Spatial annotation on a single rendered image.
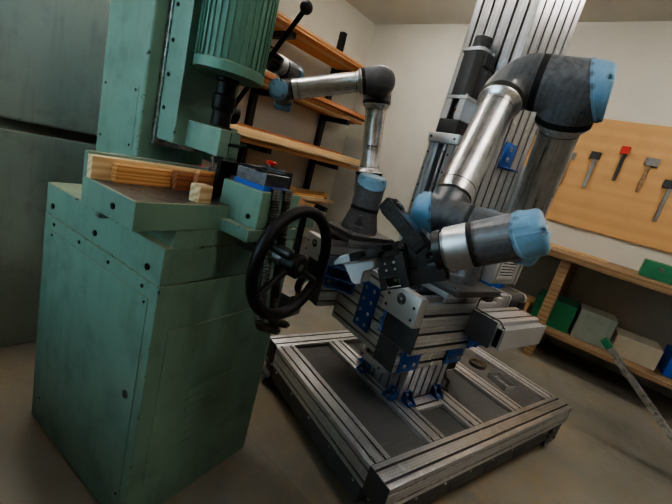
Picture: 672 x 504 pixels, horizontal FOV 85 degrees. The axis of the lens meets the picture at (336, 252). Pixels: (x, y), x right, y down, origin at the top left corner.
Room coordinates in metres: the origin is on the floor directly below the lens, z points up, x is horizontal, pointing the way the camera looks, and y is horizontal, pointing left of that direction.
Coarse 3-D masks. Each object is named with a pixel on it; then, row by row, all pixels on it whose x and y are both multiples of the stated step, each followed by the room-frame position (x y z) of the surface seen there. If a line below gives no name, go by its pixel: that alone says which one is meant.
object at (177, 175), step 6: (174, 174) 0.89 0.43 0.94; (180, 174) 0.90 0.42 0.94; (186, 174) 0.91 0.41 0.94; (192, 174) 0.92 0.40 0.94; (174, 180) 0.89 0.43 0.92; (180, 180) 0.90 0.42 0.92; (186, 180) 0.91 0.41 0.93; (192, 180) 0.93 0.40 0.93; (174, 186) 0.89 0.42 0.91; (180, 186) 0.90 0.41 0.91; (186, 186) 0.91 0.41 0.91
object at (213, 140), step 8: (192, 128) 1.01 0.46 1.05; (200, 128) 1.00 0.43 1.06; (208, 128) 0.98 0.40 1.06; (216, 128) 0.97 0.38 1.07; (192, 136) 1.01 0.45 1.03; (200, 136) 0.99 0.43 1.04; (208, 136) 0.98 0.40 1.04; (216, 136) 0.96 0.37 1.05; (224, 136) 0.97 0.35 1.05; (232, 136) 0.99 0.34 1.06; (240, 136) 1.01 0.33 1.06; (184, 144) 1.02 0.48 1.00; (192, 144) 1.01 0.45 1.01; (200, 144) 0.99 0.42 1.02; (208, 144) 0.98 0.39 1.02; (216, 144) 0.96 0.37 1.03; (224, 144) 0.97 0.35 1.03; (208, 152) 0.97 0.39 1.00; (216, 152) 0.96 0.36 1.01; (224, 152) 0.98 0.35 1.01; (232, 152) 1.00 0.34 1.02; (216, 160) 1.01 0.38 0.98
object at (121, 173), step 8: (112, 168) 0.79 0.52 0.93; (120, 168) 0.79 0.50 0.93; (128, 168) 0.81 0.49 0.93; (136, 168) 0.82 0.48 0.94; (144, 168) 0.84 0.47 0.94; (152, 168) 0.86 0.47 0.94; (112, 176) 0.79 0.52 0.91; (120, 176) 0.79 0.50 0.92; (128, 176) 0.81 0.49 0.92; (136, 176) 0.82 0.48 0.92; (144, 176) 0.84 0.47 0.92; (152, 176) 0.86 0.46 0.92; (160, 176) 0.87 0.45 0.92; (168, 176) 0.89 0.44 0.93; (136, 184) 0.83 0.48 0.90; (144, 184) 0.84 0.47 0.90; (152, 184) 0.86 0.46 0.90; (160, 184) 0.88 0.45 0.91; (168, 184) 0.89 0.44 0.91
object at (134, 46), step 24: (120, 0) 1.08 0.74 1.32; (144, 0) 1.03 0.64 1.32; (168, 0) 1.03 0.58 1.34; (120, 24) 1.08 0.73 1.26; (144, 24) 1.02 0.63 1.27; (120, 48) 1.07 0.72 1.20; (144, 48) 1.01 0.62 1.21; (120, 72) 1.06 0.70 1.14; (144, 72) 1.01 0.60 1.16; (120, 96) 1.05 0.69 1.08; (144, 96) 1.01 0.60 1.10; (120, 120) 1.05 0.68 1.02; (144, 120) 1.02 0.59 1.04; (96, 144) 1.11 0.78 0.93; (120, 144) 1.04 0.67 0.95; (144, 144) 1.02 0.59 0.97
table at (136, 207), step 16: (96, 192) 0.74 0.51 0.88; (112, 192) 0.71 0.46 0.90; (128, 192) 0.73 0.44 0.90; (144, 192) 0.77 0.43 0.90; (160, 192) 0.81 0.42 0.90; (176, 192) 0.86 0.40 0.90; (96, 208) 0.74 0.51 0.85; (112, 208) 0.71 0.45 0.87; (128, 208) 0.68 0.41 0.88; (144, 208) 0.69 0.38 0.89; (160, 208) 0.72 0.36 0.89; (176, 208) 0.75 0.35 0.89; (192, 208) 0.78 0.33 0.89; (208, 208) 0.82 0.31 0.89; (224, 208) 0.86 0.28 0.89; (128, 224) 0.68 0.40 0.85; (144, 224) 0.69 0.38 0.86; (160, 224) 0.72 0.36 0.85; (176, 224) 0.75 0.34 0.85; (192, 224) 0.79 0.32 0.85; (208, 224) 0.83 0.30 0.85; (224, 224) 0.85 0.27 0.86; (240, 224) 0.84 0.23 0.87; (256, 240) 0.84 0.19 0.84
